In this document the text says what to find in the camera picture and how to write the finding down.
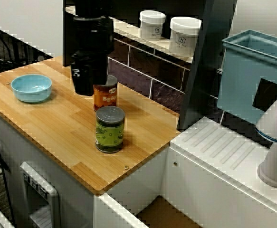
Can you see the black rectangular plate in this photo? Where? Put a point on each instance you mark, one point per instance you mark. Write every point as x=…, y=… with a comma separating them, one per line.
x=266, y=95

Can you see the cream shelf board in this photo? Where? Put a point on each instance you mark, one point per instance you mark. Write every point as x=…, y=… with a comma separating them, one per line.
x=162, y=46

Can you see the white labelled plastic jar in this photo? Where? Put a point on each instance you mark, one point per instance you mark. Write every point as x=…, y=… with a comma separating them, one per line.
x=184, y=35
x=152, y=23

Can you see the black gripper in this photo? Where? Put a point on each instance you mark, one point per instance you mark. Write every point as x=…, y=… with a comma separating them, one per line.
x=93, y=38

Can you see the green vegetable can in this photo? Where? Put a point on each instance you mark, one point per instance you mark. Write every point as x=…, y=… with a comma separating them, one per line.
x=109, y=133

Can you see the white sink unit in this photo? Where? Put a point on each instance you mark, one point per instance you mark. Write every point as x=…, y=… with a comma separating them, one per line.
x=200, y=185

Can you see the dark tile backsplash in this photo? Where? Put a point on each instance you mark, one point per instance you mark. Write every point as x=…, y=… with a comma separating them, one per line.
x=133, y=78

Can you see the light blue bowl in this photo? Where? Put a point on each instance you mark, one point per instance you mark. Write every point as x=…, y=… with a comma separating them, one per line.
x=31, y=90

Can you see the orange beans can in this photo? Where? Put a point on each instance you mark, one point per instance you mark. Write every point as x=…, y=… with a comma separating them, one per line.
x=105, y=97

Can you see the teal plastic bin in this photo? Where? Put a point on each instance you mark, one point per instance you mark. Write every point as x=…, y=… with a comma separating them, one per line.
x=238, y=83

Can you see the black kitchen hutch frame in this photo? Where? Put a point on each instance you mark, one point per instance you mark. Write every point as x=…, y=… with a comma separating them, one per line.
x=200, y=95

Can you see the white counter cabinet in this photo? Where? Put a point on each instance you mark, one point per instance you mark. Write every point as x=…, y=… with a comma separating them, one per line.
x=14, y=142

